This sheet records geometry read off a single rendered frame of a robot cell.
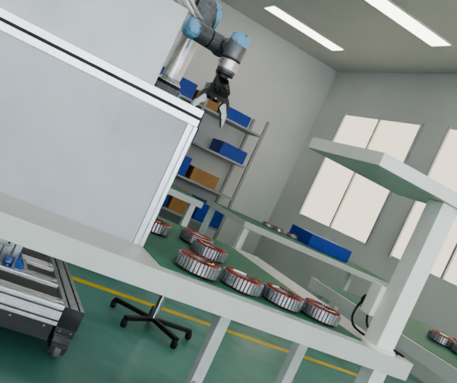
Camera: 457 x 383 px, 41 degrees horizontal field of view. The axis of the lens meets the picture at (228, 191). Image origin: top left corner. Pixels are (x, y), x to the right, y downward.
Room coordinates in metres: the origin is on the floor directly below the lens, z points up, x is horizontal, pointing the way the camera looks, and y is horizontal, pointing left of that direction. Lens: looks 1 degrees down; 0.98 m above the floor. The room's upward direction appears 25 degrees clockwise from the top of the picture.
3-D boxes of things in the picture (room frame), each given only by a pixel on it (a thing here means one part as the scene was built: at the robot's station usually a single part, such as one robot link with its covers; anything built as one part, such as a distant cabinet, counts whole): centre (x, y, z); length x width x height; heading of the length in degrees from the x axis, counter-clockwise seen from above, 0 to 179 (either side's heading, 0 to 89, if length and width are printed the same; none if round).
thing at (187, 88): (8.46, 1.27, 1.89); 0.42 x 0.42 x 0.22; 25
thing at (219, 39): (2.38, 0.27, 1.45); 0.11 x 0.11 x 0.08; 31
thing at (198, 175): (8.84, 0.47, 0.87); 0.42 x 0.40 x 0.19; 114
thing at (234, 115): (8.85, 0.42, 1.86); 0.42 x 0.42 x 0.16; 25
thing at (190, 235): (1.99, 0.03, 0.77); 0.11 x 0.11 x 0.04
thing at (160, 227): (1.85, 0.17, 0.77); 0.11 x 0.11 x 0.04
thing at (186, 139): (1.62, 0.21, 0.91); 0.28 x 0.03 x 0.32; 25
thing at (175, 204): (8.78, 0.59, 0.39); 0.40 x 0.36 x 0.21; 23
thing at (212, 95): (2.31, 0.20, 1.29); 0.09 x 0.08 x 0.12; 23
